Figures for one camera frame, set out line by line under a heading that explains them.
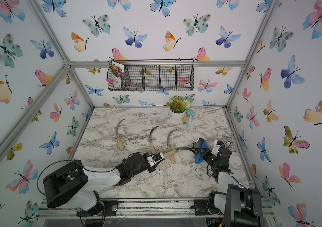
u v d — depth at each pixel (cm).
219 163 69
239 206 42
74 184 43
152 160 67
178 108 101
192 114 114
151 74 98
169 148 95
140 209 75
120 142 99
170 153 84
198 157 83
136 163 63
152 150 94
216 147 81
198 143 88
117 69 87
